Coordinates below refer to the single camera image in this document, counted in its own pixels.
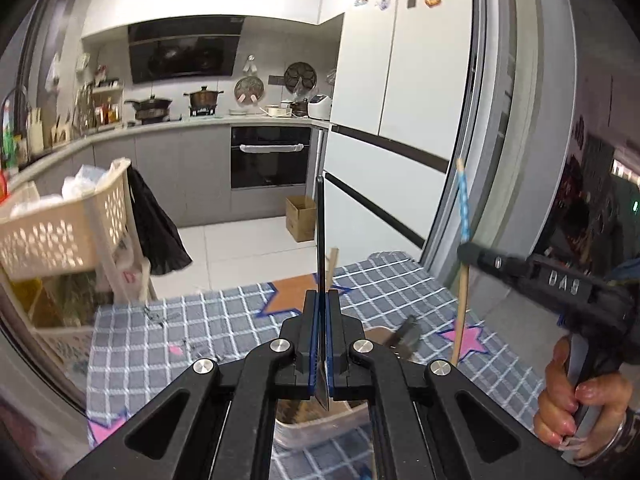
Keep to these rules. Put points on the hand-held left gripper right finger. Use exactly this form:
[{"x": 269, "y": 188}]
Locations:
[{"x": 336, "y": 355}]

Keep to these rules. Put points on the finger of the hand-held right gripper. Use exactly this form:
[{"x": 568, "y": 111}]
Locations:
[{"x": 482, "y": 257}]

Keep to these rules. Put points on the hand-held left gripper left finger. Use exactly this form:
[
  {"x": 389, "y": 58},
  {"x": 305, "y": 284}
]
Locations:
[{"x": 312, "y": 355}]

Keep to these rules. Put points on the blue patterned wooden chopstick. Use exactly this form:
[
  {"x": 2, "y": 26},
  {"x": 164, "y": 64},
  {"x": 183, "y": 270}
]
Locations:
[{"x": 464, "y": 200}]

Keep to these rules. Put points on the pink plastic utensil holder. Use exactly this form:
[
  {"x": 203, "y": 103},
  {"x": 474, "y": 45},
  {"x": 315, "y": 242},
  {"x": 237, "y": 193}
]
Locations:
[{"x": 310, "y": 435}]

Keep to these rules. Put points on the person's right hand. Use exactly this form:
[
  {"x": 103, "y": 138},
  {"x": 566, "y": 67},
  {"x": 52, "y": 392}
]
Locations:
[{"x": 550, "y": 390}]

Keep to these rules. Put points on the orange star sticker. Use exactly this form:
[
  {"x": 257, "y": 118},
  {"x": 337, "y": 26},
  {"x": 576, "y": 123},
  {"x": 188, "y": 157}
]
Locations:
[{"x": 295, "y": 295}]

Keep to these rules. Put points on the pink star sticker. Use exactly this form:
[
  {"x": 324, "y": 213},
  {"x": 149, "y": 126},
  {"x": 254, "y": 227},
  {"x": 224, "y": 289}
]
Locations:
[
  {"x": 470, "y": 340},
  {"x": 105, "y": 430}
]

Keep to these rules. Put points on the grey checked tablecloth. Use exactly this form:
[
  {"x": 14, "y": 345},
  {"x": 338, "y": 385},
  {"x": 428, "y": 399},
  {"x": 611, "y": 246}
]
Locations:
[{"x": 225, "y": 320}]

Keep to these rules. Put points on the cardboard box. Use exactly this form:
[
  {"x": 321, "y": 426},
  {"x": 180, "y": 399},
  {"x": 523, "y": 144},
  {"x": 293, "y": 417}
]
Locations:
[{"x": 300, "y": 217}]

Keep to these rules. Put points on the white refrigerator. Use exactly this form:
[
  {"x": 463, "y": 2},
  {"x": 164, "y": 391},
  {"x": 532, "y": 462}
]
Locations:
[{"x": 400, "y": 85}]

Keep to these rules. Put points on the black built-in oven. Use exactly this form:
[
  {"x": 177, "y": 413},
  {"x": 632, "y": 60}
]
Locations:
[{"x": 270, "y": 165}]

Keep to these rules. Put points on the black hanging cloth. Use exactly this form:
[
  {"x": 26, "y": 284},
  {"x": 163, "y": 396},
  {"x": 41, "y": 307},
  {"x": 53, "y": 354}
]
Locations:
[{"x": 155, "y": 230}]

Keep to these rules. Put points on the white rice cooker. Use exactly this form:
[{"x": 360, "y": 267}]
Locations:
[{"x": 320, "y": 106}]

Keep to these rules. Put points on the grey kitchen base cabinets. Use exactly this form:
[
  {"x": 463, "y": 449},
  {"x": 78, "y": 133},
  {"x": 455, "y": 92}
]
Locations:
[{"x": 165, "y": 175}]

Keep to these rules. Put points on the small dark pot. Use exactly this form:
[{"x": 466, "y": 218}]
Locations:
[{"x": 299, "y": 106}]

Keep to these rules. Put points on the dark round divided tray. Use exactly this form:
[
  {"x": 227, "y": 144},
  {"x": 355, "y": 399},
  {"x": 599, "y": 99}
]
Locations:
[{"x": 300, "y": 76}]

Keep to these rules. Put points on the round steamer rack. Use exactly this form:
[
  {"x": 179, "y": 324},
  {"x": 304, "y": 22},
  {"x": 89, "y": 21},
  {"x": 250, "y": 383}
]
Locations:
[{"x": 248, "y": 91}]

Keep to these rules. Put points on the brown cooking pot with lid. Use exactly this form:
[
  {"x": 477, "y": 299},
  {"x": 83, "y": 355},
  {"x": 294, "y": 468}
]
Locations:
[{"x": 204, "y": 97}]

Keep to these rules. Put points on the beige perforated basket cart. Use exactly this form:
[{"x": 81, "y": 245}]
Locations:
[{"x": 55, "y": 240}]

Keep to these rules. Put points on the clear plastic bag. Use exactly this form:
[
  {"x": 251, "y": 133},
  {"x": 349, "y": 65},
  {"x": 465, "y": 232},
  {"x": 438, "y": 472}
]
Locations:
[{"x": 87, "y": 180}]

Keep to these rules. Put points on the black wok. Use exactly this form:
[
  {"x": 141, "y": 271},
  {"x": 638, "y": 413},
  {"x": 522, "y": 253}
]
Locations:
[{"x": 150, "y": 107}]

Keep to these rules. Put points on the spice rack with bottles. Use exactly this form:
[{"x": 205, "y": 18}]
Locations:
[{"x": 105, "y": 107}]

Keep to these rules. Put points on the black range hood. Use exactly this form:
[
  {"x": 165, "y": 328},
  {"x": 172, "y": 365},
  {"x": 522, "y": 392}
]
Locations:
[{"x": 185, "y": 52}]

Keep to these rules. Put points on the green dish soap bottle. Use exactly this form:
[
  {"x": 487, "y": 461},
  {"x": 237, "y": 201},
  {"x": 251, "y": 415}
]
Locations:
[{"x": 7, "y": 135}]

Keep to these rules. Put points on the white hanging plastic bag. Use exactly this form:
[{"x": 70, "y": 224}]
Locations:
[{"x": 52, "y": 72}]

